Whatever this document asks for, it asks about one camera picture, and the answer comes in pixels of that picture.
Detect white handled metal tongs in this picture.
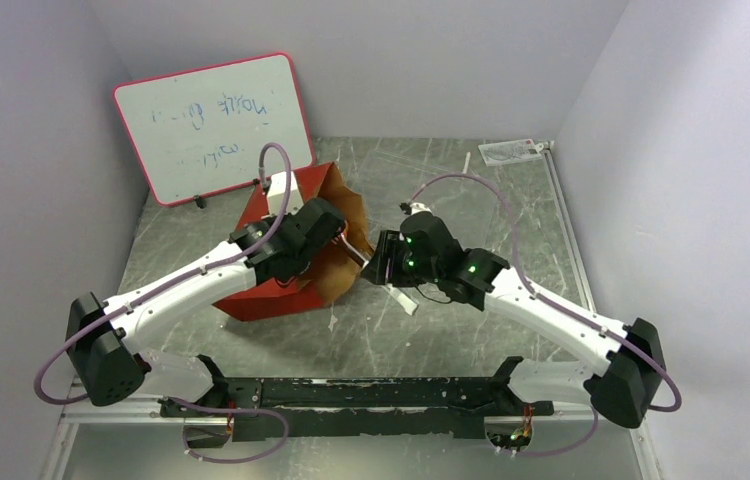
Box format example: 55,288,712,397
333,230,419,316

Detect red paper bag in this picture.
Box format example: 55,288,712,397
214,163,374,322

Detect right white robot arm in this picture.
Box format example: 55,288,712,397
361,211,666,429

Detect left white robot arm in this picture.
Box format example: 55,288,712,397
67,198,345,416

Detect white marker pen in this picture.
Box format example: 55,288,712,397
462,151,472,175

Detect small white card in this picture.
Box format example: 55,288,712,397
479,139,546,166

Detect red framed whiteboard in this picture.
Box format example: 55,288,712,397
112,52,315,206

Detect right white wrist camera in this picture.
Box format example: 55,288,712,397
407,202,432,216

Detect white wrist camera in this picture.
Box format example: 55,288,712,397
265,172,303,216
407,202,432,216

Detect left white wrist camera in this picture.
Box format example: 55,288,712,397
265,172,303,216

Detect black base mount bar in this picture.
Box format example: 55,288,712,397
160,356,554,441

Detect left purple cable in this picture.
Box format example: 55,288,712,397
33,142,294,464

